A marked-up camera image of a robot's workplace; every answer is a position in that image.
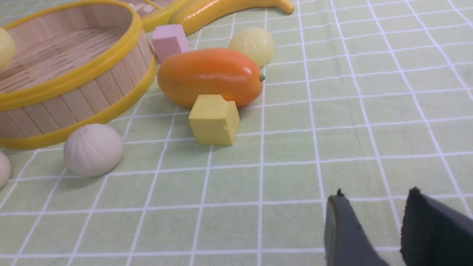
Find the pale yellow bun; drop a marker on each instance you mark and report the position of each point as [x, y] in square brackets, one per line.
[256, 43]

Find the woven bamboo steamer lid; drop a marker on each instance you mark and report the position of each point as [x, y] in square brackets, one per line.
[155, 13]

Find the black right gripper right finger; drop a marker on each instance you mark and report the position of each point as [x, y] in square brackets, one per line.
[433, 234]

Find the yellow foam cube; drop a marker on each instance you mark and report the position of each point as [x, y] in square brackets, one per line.
[214, 120]

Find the bamboo steamer tray yellow rim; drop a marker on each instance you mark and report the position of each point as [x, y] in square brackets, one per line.
[75, 64]

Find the yellow plastic banana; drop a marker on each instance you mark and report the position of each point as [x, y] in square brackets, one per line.
[196, 14]

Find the white bun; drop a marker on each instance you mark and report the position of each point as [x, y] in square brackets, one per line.
[93, 150]
[5, 169]

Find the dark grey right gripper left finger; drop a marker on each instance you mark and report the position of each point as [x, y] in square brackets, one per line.
[345, 241]

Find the orange plastic mango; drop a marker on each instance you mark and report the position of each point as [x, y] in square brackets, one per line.
[212, 71]

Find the pink foam cube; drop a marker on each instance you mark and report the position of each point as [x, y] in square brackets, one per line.
[168, 40]

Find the green checkered tablecloth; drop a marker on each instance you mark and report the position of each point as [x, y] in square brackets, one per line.
[370, 96]

